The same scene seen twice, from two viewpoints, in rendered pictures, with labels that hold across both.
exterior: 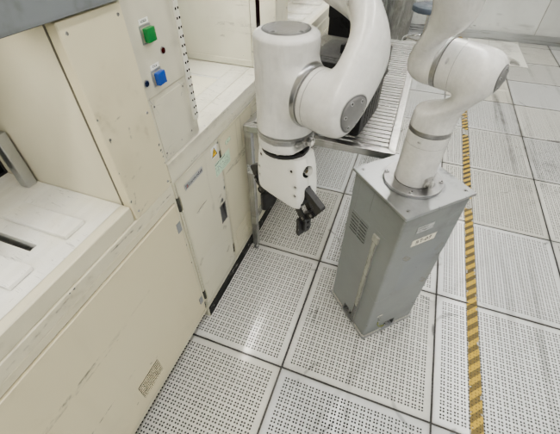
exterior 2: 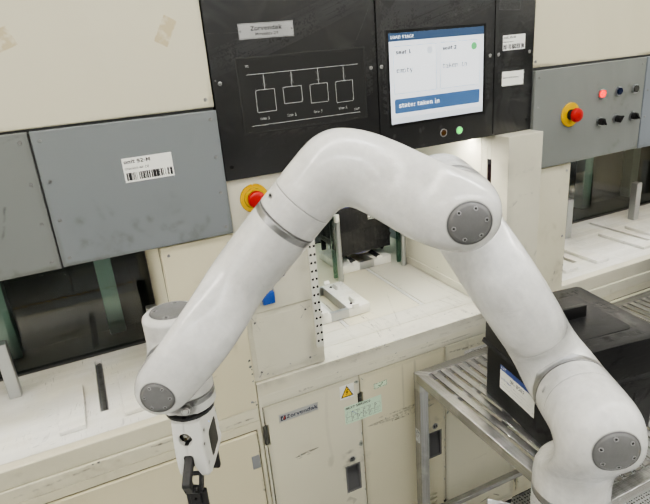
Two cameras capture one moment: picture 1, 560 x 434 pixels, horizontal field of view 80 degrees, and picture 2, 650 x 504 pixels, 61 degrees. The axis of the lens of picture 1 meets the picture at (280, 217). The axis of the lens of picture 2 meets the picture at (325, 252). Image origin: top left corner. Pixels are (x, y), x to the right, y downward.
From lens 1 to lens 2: 74 cm
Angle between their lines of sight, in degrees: 45
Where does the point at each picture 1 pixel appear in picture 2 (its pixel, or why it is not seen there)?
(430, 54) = (528, 370)
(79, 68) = (172, 281)
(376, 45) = (174, 348)
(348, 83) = (146, 370)
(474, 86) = (561, 443)
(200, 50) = (431, 264)
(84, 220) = not seen: hidden behind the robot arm
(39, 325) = (54, 477)
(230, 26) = not seen: hidden behind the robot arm
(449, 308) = not seen: outside the picture
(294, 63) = (151, 339)
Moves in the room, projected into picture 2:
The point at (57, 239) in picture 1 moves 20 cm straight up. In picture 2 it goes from (122, 412) to (104, 342)
